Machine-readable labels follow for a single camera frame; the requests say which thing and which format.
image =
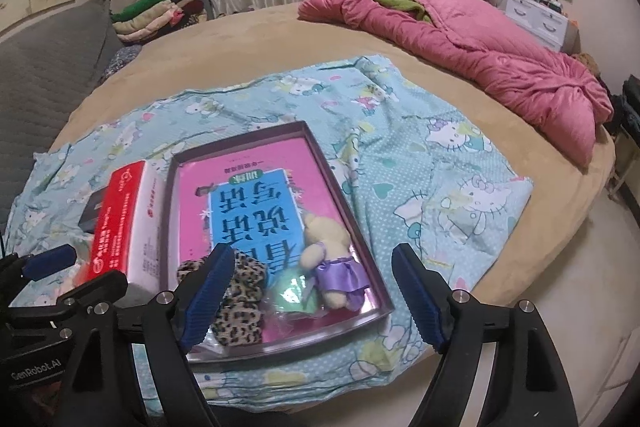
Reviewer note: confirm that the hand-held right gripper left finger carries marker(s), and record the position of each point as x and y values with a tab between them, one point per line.
210	297

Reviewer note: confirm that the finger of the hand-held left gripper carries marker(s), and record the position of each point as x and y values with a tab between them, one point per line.
95	284
47	261

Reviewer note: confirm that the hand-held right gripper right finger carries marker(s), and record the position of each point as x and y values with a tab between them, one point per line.
415	302

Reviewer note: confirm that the leopard print scrunchie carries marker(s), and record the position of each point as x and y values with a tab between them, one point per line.
240	322

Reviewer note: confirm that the plush bear purple dress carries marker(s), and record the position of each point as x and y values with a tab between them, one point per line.
340	277

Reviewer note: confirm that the green soft ball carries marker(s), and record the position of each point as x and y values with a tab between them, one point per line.
290	294

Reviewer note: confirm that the dark cardboard box tray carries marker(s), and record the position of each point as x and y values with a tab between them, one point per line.
310	334

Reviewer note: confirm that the dark small box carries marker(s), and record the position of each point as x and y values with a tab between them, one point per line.
92	212

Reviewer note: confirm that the red tissue pack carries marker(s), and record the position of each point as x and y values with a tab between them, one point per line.
120	217

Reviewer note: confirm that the pink book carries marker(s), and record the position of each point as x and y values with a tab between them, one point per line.
260	167

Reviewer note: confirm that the printed cartoon cat blanket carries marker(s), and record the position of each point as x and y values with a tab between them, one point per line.
400	157

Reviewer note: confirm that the grey quilted sofa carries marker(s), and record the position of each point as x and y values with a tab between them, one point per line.
45	72

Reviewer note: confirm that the dark floral cushion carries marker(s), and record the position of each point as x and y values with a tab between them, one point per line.
122	59

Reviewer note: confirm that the beige round bed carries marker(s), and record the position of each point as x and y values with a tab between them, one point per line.
225	47

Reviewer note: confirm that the pink quilt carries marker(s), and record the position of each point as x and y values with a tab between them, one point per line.
500	57

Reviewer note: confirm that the stack of folded clothes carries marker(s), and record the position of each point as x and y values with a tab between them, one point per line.
150	17

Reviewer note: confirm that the brown plush toy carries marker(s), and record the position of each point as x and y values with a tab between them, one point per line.
585	63

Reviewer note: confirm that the white drawer cabinet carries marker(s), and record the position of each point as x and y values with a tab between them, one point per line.
537	19

